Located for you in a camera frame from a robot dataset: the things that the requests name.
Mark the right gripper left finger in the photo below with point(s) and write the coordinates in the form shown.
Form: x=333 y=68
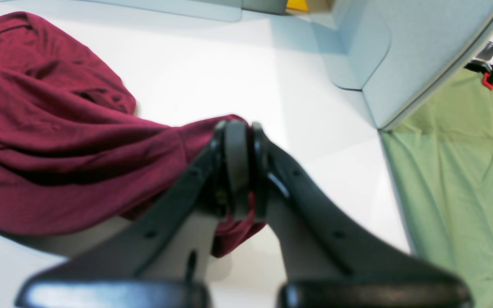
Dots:
x=159 y=261

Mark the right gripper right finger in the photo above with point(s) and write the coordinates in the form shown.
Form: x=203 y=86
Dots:
x=330 y=260

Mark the dark red t-shirt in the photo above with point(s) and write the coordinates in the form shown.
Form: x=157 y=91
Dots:
x=72 y=152

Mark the green cloth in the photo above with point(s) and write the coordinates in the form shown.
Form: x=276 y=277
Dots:
x=441 y=159

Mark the grey side panel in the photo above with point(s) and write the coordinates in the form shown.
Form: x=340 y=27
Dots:
x=397 y=52

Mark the red and black clamp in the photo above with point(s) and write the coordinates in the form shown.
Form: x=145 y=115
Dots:
x=483 y=63

